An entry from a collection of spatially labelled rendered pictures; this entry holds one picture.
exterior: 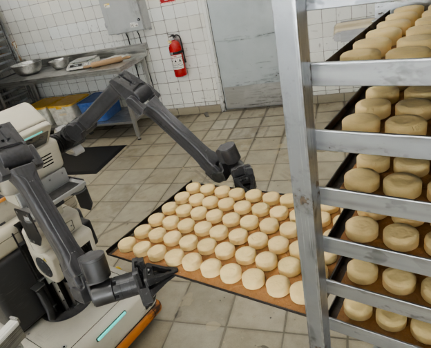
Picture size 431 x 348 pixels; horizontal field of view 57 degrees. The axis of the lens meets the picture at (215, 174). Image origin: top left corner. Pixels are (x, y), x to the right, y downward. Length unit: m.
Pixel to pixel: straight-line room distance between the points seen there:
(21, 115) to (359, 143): 1.30
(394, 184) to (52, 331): 1.82
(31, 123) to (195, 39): 3.58
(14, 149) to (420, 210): 0.92
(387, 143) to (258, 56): 4.37
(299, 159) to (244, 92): 4.48
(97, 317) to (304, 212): 1.62
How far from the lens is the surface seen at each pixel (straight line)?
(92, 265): 0.95
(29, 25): 6.08
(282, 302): 0.84
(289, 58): 0.49
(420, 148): 0.52
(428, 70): 0.49
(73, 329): 2.10
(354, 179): 0.61
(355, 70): 0.50
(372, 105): 0.63
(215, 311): 2.28
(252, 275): 0.88
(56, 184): 1.71
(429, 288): 0.71
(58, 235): 1.05
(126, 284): 0.97
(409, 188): 0.59
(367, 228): 0.66
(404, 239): 0.65
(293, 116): 0.52
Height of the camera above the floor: 1.64
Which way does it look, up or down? 27 degrees down
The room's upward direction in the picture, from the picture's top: 12 degrees counter-clockwise
